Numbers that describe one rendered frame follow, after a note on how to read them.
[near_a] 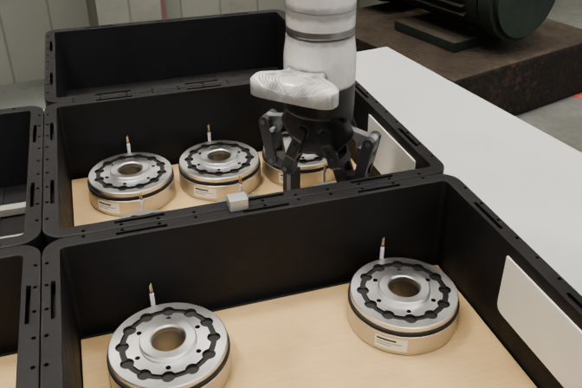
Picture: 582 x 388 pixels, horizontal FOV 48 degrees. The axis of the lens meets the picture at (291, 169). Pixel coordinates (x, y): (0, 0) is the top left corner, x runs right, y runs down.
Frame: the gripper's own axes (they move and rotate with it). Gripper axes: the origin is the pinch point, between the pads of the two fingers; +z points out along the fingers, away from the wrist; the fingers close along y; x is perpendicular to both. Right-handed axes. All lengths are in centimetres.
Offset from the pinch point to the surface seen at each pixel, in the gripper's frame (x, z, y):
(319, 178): -6.7, 2.4, 2.7
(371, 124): -11.1, -4.4, -2.3
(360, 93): -15.1, -6.4, 0.9
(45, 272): 30.2, -6.5, 10.6
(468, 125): -60, 17, -5
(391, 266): 8.2, 0.6, -11.8
